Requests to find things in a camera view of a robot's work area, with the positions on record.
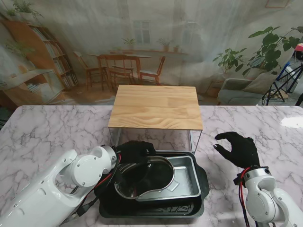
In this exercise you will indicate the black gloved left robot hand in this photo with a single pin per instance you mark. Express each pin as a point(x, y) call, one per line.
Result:
point(135, 151)

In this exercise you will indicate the oval stainless steel plate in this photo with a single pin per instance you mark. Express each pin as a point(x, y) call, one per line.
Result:
point(151, 177)

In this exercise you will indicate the silver rectangular baking tin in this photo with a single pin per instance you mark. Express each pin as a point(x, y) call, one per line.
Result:
point(187, 175)

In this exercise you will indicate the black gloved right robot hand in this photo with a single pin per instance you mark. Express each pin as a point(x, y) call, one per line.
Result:
point(243, 151)

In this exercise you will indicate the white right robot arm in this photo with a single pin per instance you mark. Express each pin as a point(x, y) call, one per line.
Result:
point(260, 203)

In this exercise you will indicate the black tripod stand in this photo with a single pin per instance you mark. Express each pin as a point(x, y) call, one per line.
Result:
point(275, 87)

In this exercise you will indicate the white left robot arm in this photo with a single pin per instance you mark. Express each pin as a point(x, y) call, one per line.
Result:
point(47, 189)

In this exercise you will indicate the wooden top metal frame shelf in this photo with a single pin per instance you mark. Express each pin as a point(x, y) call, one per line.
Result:
point(154, 111)

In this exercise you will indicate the printed room scene backdrop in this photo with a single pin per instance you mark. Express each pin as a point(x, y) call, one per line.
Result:
point(165, 23)

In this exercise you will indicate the black patterned baking tray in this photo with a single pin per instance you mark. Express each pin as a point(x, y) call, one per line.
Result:
point(151, 210)

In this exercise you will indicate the red yellow helmet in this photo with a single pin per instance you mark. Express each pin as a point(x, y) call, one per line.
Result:
point(299, 48)

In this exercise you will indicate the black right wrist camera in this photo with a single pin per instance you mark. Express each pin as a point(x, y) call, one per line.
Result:
point(237, 181)

